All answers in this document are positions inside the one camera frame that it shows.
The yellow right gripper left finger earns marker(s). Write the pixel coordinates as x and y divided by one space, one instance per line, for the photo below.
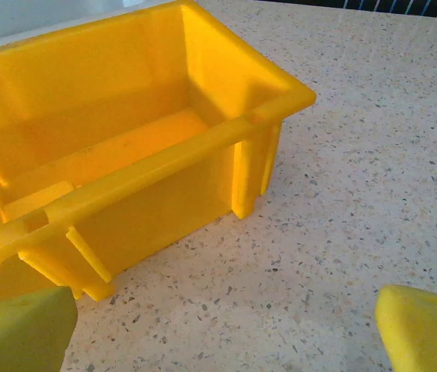
21 333

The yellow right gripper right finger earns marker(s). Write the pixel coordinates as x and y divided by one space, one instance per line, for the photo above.
424 333

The yellow plastic bin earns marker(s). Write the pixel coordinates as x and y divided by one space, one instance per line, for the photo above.
125 97

